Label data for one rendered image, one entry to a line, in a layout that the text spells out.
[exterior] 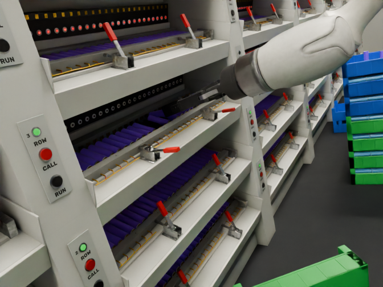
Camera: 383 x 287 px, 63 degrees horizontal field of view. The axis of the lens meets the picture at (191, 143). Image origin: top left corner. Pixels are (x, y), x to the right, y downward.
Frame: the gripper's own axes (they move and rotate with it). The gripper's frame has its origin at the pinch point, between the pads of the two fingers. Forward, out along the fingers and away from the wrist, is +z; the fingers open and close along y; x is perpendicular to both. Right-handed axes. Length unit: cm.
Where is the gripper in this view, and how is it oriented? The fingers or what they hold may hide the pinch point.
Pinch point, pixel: (176, 106)
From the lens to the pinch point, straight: 80.4
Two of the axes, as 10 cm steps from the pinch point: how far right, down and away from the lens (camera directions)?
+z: -7.4, 2.2, 6.4
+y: 5.4, -3.8, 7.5
